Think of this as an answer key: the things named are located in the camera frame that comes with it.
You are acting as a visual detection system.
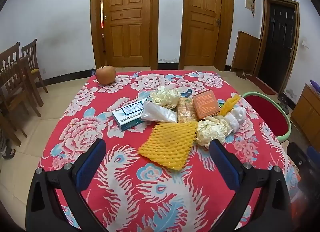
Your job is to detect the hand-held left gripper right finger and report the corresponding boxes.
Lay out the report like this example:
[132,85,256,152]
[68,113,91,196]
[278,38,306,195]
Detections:
[209,139,292,232]

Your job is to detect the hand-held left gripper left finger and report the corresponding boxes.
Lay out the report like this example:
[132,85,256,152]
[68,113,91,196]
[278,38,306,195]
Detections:
[25,138,108,232]

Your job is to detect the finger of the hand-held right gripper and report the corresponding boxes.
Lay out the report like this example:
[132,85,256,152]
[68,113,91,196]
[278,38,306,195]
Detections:
[286,142,320,168]

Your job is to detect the white foam net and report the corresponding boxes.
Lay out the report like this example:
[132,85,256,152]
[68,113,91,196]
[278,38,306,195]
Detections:
[224,107,247,132]

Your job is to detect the large yellow foam net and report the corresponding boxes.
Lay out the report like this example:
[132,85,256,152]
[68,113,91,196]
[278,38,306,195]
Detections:
[138,121,198,171]

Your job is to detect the white and green medicine box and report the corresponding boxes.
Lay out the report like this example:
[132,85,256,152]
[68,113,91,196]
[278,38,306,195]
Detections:
[112,99,150,132]

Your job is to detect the orange cardboard box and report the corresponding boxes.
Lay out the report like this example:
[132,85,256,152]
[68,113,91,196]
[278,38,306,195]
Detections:
[192,90,222,120]

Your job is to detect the orange snack packet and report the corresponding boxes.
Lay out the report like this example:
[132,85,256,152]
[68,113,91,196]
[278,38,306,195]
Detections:
[176,97,199,124]

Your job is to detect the blue plastic handle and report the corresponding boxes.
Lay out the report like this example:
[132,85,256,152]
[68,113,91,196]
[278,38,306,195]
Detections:
[180,88,194,99]

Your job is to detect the clear plastic bag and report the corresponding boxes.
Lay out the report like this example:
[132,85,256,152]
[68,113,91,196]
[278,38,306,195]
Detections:
[141,101,177,123]

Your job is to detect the red floral tablecloth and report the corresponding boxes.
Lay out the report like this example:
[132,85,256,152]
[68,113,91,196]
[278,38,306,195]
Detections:
[37,70,300,232]

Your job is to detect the wooden cabinet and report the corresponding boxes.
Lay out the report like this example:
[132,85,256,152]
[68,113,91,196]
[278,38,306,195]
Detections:
[290,83,320,145]

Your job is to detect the red basin with green rim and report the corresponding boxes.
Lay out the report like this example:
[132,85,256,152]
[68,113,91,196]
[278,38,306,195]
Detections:
[242,92,292,144]

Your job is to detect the dark shoes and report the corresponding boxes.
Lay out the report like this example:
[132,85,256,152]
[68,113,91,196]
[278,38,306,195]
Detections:
[277,93,295,113]

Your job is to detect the red door mat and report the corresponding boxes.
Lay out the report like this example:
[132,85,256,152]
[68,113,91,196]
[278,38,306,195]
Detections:
[246,75,278,95]

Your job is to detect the orange-red apple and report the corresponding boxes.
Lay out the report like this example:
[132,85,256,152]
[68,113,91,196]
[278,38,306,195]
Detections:
[95,65,116,85]

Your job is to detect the dark metal door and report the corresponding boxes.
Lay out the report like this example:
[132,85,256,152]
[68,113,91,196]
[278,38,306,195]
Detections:
[254,0,300,95]

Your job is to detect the dark wooden chair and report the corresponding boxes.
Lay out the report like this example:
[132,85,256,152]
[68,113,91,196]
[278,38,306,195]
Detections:
[0,42,42,117]

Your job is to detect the wooden door with padlock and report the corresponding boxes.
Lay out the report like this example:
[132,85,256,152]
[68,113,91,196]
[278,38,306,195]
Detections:
[179,0,235,71]

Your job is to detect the wooden panel door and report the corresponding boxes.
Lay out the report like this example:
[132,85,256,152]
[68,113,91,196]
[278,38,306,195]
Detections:
[90,0,160,70]

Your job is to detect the wooden wall panel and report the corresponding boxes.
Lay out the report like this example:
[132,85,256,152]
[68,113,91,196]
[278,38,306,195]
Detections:
[231,30,262,73]

